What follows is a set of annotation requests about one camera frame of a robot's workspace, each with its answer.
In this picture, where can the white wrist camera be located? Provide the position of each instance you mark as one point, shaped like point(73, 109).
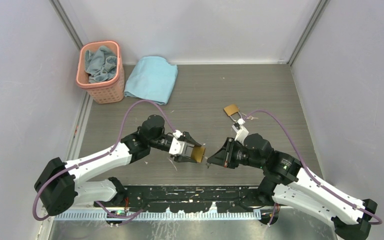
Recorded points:
point(240, 130)
point(178, 146)

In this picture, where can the grey-blue cloth in basket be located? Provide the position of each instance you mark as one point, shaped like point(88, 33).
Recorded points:
point(100, 65)

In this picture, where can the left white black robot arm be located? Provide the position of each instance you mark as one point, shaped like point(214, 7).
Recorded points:
point(64, 184)

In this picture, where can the brass padlock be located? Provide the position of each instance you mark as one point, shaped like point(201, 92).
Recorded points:
point(198, 153)
point(233, 112)

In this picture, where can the small keys on ring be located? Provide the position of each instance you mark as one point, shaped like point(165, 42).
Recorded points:
point(249, 117)

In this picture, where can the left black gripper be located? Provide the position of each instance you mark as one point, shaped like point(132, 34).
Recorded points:
point(186, 138)

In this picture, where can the pink plastic laundry basket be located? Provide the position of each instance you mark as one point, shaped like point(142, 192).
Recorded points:
point(105, 92)

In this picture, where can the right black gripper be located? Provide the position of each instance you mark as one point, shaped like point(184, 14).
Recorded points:
point(224, 156)

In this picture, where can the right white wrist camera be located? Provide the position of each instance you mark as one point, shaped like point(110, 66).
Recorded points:
point(240, 130)

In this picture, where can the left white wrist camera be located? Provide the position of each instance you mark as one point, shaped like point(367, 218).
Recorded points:
point(178, 146)

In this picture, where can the light blue folded towel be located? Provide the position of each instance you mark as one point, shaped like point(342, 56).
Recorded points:
point(153, 78)

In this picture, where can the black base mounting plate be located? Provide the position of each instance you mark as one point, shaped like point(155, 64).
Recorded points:
point(189, 198)

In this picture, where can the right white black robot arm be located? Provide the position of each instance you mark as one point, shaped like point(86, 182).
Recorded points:
point(287, 182)

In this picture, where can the aluminium rail frame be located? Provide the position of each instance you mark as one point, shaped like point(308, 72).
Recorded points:
point(91, 221)

